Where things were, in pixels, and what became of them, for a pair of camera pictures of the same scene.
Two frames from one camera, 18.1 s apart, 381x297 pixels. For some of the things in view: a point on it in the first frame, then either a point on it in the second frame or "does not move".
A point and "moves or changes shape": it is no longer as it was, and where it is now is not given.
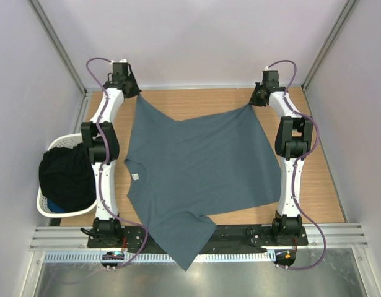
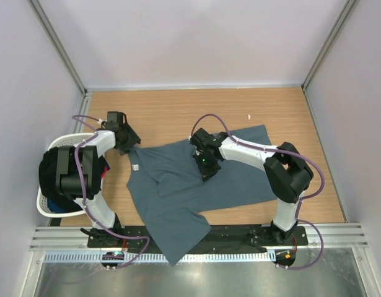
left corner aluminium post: x=59 y=44 does not move
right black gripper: x=253 y=99 to x=206 y=172
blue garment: x=55 y=208 does not move
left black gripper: x=136 y=91 to x=132 y=139
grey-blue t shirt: x=181 y=172 moves or changes shape
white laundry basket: x=42 y=200 does not move
